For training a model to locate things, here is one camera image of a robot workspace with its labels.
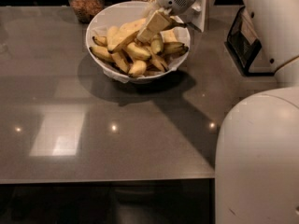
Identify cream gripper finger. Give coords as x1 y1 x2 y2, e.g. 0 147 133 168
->
136 10 171 43

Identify large top banana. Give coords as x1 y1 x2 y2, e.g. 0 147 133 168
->
107 18 187 53

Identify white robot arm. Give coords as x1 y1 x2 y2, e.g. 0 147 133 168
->
215 0 299 224

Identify upright short banana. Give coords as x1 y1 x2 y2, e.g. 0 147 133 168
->
150 34 164 55

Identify right dark-tipped banana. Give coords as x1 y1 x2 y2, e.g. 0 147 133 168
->
164 42 189 55

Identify centre banana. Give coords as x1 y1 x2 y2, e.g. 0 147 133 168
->
124 42 151 61

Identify front small banana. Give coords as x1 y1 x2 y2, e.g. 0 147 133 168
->
128 60 147 77

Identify small banana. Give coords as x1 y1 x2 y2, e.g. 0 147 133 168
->
93 35 107 47
128 60 147 77

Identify lower left banana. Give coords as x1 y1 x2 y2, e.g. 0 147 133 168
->
111 50 130 74

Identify white bowl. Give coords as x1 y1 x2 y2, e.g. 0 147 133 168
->
85 1 192 85

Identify small left banana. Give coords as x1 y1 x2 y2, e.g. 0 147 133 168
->
93 35 107 47

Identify left edge banana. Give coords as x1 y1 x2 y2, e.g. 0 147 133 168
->
89 46 114 63

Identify glass jar brown nuts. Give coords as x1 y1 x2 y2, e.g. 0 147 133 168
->
68 0 105 23

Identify black wire basket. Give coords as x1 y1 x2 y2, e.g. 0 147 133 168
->
225 7 274 77

